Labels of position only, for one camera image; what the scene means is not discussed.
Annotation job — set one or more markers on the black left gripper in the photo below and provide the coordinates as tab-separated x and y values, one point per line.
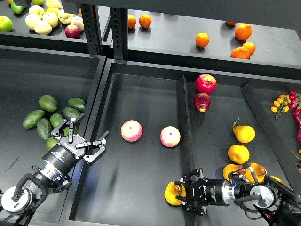
64	151

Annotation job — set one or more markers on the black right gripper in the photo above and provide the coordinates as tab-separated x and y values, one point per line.
205	192

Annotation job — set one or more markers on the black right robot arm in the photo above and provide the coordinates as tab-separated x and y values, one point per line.
275	202

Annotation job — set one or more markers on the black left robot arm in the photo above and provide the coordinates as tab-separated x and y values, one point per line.
21	202

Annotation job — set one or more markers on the avocado top right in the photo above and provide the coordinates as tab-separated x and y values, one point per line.
77	103

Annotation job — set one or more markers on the avocado centre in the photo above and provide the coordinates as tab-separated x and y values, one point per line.
55	119

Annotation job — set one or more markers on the avocado lower left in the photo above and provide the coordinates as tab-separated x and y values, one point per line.
44	129

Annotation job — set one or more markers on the avocado top left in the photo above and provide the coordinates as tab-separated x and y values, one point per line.
48	103

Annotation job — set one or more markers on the avocado far left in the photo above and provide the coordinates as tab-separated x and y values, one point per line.
32	118

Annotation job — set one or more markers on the yellow pear top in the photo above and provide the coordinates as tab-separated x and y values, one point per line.
243	133

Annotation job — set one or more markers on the pale yellow pear front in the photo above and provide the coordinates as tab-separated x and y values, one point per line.
42	27

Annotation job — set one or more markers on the pale yellow pear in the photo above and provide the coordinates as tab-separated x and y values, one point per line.
36	10
42	27
51	18
65	18
31	21

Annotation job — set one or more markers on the pale yellow pear right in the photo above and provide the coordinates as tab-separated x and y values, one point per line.
65	18

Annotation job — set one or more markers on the pale yellow pear centre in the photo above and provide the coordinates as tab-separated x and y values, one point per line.
51	18

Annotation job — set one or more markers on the pale yellow pear left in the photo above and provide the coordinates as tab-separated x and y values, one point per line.
31	21

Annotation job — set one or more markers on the pale yellow pear back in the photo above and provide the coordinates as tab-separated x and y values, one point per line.
36	10

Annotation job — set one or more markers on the pink apple left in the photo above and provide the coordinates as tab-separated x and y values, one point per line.
131	130

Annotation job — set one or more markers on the pink apple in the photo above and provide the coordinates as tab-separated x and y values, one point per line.
131	130
170	136

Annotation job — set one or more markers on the black bin divider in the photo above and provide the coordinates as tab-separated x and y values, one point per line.
280	150
184	126

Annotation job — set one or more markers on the pink apple right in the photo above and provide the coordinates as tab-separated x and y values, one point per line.
170	136

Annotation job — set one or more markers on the black middle bin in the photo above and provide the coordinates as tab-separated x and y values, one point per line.
126	186

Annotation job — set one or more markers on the black bin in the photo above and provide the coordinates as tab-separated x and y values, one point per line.
126	186
25	75

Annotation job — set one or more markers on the black left bin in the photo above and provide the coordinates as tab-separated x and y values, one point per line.
25	75

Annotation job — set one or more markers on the dark red apple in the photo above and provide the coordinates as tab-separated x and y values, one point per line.
202	102

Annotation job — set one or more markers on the black right bin divider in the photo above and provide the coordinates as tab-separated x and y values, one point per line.
280	150

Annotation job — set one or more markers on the red apple on shelf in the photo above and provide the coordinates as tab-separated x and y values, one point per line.
72	31

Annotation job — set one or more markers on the bright red apple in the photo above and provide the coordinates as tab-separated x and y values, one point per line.
205	83

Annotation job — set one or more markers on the peach on shelf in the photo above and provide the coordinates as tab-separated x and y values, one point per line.
78	21

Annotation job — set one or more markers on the orange on shelf far left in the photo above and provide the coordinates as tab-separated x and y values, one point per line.
131	21

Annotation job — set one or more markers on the orange cherry tomato bunch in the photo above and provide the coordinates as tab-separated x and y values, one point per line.
281	105

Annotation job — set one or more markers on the green apple on shelf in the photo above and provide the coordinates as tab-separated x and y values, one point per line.
6	24

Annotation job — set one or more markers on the red chili peppers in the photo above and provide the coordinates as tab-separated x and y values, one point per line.
295	105

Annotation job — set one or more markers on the black shelf post left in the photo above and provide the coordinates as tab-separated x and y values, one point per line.
92	29

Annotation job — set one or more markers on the black shelf post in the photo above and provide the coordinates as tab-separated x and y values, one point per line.
119	28
92	29

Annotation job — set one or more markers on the black shelf post right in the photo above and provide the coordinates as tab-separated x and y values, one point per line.
119	28

